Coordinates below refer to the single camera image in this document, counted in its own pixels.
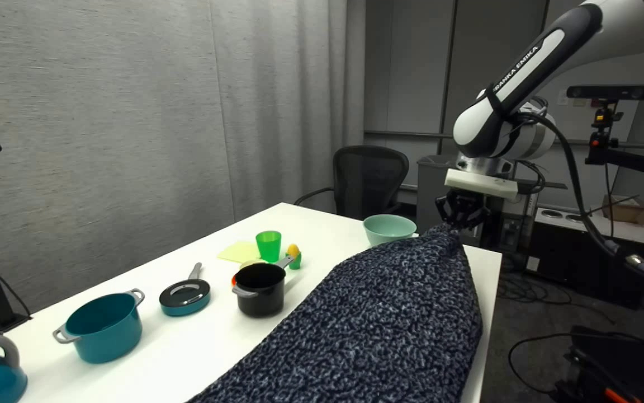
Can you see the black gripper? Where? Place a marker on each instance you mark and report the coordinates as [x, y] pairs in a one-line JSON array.
[[471, 210]]

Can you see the dark blue knitted blanket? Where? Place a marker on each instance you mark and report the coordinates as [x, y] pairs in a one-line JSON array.
[[367, 327]]

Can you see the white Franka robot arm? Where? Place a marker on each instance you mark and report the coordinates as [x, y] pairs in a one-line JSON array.
[[530, 68]]

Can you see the mint green bowl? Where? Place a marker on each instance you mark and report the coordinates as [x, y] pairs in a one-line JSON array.
[[391, 228]]

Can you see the black office chair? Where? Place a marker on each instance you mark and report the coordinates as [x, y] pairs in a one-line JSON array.
[[370, 180]]

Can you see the black cabinet with white top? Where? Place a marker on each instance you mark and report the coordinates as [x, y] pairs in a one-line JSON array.
[[583, 260]]

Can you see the brown cardboard box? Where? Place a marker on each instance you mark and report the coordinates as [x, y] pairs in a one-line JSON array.
[[624, 212]]

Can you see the yellow toy corn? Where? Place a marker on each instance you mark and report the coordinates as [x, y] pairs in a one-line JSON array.
[[293, 256]]

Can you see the green plastic cup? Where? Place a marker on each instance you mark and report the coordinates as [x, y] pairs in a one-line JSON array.
[[270, 248]]

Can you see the black case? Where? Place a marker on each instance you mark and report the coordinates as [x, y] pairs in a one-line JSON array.
[[621, 365]]

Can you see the black pot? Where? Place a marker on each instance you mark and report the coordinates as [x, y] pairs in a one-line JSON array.
[[260, 293]]

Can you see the pale yellow flat piece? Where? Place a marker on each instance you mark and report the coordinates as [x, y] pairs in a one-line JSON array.
[[233, 255]]

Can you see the dark frying pan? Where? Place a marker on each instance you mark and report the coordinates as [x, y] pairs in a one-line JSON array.
[[185, 298]]

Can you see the grey curtain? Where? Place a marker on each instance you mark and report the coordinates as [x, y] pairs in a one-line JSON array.
[[151, 113]]

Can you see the teal toy pot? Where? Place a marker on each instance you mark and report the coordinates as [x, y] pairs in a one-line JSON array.
[[101, 327]]

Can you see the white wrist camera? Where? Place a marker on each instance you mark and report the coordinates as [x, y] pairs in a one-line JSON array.
[[481, 183]]

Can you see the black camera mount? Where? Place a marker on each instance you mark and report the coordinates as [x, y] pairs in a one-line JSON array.
[[605, 127]]

